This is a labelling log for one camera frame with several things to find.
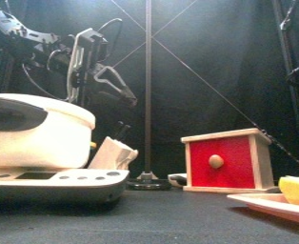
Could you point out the dark frame post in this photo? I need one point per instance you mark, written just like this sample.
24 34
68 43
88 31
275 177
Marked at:
288 63

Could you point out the grey toy cooker base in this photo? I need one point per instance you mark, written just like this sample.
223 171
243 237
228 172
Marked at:
71 184

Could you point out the white rice bag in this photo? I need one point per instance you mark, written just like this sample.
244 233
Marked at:
111 155

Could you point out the black round base plate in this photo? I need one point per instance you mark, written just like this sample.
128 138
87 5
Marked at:
149 185

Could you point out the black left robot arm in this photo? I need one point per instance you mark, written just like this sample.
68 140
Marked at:
15 28

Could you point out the red wooden drawer box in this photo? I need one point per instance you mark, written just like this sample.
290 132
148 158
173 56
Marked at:
227 162

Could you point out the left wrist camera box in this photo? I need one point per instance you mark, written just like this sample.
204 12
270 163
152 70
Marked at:
95 44

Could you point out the white pink plate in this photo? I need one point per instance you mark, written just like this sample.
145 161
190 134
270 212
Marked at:
274 203

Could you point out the yellow toy food piece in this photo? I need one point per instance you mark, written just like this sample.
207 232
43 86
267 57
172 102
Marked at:
298 190

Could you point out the thin grey frame pole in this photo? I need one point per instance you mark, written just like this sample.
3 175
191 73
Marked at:
148 63

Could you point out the small yellow knob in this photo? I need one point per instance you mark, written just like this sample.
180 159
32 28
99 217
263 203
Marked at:
93 145

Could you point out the black cloth backdrop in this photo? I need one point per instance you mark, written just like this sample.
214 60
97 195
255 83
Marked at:
227 47

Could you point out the white toy cooker pot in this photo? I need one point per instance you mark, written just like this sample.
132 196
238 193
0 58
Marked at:
49 136

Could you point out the small white black object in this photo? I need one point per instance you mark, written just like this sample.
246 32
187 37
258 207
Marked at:
176 179

